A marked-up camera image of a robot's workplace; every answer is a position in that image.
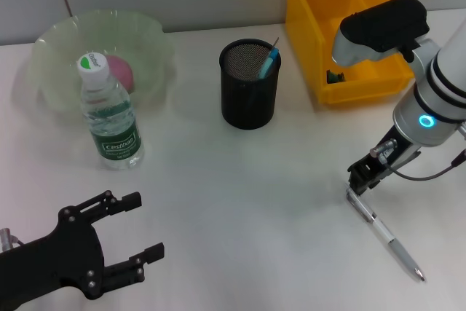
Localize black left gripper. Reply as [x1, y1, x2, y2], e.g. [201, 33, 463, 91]
[0, 189, 166, 311]

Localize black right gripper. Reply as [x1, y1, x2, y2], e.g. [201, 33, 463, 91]
[347, 125, 424, 196]

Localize silver white pen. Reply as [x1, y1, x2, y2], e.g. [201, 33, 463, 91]
[344, 186, 426, 282]

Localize clear green-label water bottle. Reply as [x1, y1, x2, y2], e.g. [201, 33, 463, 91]
[76, 52, 146, 171]

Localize blue sheathed scissors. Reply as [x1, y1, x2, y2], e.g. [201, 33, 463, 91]
[257, 47, 280, 82]

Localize pink peach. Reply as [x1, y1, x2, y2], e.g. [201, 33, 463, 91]
[103, 55, 135, 93]

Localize black mesh pen holder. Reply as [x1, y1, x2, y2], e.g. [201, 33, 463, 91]
[218, 38, 282, 130]

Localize pale green glass fruit bowl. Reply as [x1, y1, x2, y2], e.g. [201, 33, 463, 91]
[28, 9, 176, 114]

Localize yellow plastic bin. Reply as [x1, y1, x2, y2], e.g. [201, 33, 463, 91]
[283, 0, 416, 109]

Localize right gripper cable with plug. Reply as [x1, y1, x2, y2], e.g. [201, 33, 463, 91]
[368, 138, 466, 181]

